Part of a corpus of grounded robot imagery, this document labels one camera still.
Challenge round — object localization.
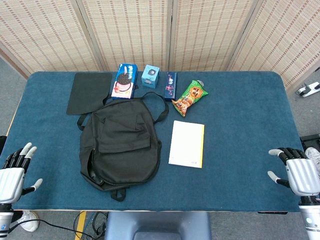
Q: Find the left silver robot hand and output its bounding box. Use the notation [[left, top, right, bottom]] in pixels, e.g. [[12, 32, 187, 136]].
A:
[[0, 142, 44, 205]]

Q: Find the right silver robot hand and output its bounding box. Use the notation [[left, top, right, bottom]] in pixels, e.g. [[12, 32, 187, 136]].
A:
[[267, 147, 320, 198]]

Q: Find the black fabric backpack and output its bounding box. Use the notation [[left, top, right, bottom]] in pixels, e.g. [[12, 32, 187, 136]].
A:
[[76, 91, 170, 202]]

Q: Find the white book yellow spine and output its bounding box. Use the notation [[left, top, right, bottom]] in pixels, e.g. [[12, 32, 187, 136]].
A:
[[168, 120, 206, 169]]

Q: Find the white sneaker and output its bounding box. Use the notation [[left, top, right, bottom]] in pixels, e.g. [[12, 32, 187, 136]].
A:
[[19, 209, 40, 233], [304, 146, 320, 176]]

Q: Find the black equipment block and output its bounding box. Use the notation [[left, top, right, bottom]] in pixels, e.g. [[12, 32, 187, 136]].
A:
[[0, 135, 8, 156], [299, 134, 320, 151]]

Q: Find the blue table cloth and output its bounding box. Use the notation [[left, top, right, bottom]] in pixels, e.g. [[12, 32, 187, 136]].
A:
[[6, 71, 305, 213]]

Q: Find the white wheeled stand foot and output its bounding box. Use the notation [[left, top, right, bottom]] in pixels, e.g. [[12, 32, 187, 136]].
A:
[[296, 81, 320, 98]]

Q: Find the black flat pad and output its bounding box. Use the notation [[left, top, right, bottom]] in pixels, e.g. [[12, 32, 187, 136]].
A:
[[66, 72, 113, 116]]

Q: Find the green orange snack bag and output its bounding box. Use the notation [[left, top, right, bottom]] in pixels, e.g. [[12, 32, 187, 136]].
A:
[[171, 79, 209, 118]]

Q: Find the blue cookie box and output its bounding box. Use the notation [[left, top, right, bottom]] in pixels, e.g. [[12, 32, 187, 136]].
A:
[[110, 63, 139, 100]]

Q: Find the blue-grey robot torso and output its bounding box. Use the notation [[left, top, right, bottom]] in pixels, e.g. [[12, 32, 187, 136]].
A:
[[104, 211, 212, 240]]

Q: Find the dark blue slim box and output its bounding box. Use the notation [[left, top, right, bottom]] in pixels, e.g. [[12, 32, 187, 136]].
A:
[[164, 71, 178, 102]]

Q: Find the light blue cube box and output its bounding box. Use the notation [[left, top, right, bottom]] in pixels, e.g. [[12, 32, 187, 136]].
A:
[[141, 64, 161, 88]]

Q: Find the bamboo folding screen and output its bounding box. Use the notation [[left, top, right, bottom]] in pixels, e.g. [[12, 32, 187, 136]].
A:
[[0, 0, 320, 90]]

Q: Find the black floor cable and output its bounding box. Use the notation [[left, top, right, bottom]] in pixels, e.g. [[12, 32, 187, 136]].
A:
[[9, 211, 108, 240]]

